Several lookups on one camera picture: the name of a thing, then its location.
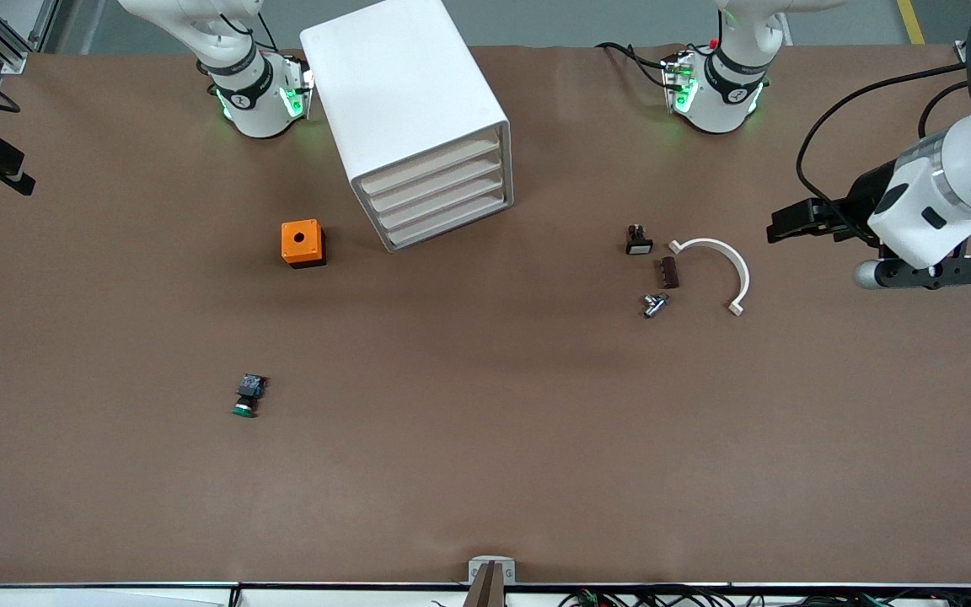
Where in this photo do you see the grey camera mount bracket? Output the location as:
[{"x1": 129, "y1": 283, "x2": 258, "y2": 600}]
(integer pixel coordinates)
[{"x1": 467, "y1": 556, "x2": 517, "y2": 607}]

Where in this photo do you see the orange button enclosure box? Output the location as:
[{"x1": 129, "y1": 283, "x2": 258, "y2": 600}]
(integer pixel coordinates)
[{"x1": 281, "y1": 219, "x2": 328, "y2": 269}]

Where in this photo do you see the black base cable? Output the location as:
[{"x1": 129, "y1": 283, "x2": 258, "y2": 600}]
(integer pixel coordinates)
[{"x1": 595, "y1": 42, "x2": 676, "y2": 89}]

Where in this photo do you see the white curved plastic bracket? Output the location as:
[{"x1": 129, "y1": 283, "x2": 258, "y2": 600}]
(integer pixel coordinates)
[{"x1": 668, "y1": 238, "x2": 751, "y2": 317}]

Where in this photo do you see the white plastic drawer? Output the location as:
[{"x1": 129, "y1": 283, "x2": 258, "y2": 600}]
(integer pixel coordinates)
[
  {"x1": 376, "y1": 169, "x2": 507, "y2": 233},
  {"x1": 384, "y1": 187, "x2": 508, "y2": 247},
  {"x1": 367, "y1": 150, "x2": 505, "y2": 218},
  {"x1": 357, "y1": 131, "x2": 503, "y2": 201}
]

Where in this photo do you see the green push button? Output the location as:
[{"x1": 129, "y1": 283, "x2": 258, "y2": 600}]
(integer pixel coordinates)
[{"x1": 230, "y1": 373, "x2": 269, "y2": 419}]

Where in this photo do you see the white drawer cabinet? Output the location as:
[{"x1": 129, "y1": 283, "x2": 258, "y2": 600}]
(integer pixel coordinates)
[{"x1": 299, "y1": 0, "x2": 515, "y2": 254}]

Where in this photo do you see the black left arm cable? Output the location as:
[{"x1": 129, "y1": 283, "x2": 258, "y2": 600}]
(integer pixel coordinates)
[{"x1": 796, "y1": 63, "x2": 971, "y2": 203}]

